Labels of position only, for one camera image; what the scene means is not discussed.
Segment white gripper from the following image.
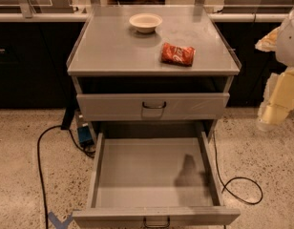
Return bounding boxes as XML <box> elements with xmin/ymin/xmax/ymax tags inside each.
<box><xmin>255</xmin><ymin>8</ymin><xmax>294</xmax><ymax>132</ymax></box>

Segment red coke can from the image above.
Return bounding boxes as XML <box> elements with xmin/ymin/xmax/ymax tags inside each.
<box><xmin>160</xmin><ymin>43</ymin><xmax>196</xmax><ymax>67</ymax></box>

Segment grey drawer cabinet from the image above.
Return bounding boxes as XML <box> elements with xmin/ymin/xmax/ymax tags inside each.
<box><xmin>66</xmin><ymin>5</ymin><xmax>242</xmax><ymax>229</ymax></box>

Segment closed grey top drawer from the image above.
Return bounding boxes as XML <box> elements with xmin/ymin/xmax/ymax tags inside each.
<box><xmin>77</xmin><ymin>94</ymin><xmax>229</xmax><ymax>121</ymax></box>

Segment open grey middle drawer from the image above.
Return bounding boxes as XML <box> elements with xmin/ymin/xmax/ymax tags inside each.
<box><xmin>73</xmin><ymin>133</ymin><xmax>241</xmax><ymax>229</ymax></box>

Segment white paper bowl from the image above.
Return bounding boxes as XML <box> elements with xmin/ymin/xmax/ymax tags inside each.
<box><xmin>129</xmin><ymin>13</ymin><xmax>162</xmax><ymax>33</ymax></box>

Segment blue power box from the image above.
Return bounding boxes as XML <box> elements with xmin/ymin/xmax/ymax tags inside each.
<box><xmin>77</xmin><ymin>126</ymin><xmax>94</xmax><ymax>147</ymax></box>

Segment dark counter cabinets behind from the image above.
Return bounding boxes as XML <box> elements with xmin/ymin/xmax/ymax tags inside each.
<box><xmin>0</xmin><ymin>22</ymin><xmax>285</xmax><ymax>109</ymax></box>

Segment blue tape floor mark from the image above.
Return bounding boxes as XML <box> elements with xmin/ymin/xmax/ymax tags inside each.
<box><xmin>48</xmin><ymin>212</ymin><xmax>73</xmax><ymax>229</ymax></box>

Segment black cable right floor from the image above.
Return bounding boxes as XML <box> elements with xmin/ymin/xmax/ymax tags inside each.
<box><xmin>212</xmin><ymin>131</ymin><xmax>264</xmax><ymax>206</ymax></box>

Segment black cable floor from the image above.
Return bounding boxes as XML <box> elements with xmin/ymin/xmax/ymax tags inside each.
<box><xmin>36</xmin><ymin>124</ymin><xmax>96</xmax><ymax>229</ymax></box>
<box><xmin>212</xmin><ymin>131</ymin><xmax>264</xmax><ymax>206</ymax></box>

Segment black cable left floor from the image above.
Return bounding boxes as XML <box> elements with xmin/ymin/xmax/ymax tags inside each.
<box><xmin>36</xmin><ymin>124</ymin><xmax>96</xmax><ymax>229</ymax></box>

